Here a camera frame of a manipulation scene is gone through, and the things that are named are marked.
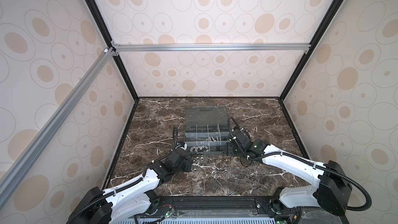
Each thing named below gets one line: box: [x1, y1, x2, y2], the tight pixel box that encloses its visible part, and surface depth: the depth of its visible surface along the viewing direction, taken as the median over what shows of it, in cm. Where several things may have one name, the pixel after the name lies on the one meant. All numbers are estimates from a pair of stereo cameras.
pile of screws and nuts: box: [190, 154, 206, 174], surface depth 89 cm
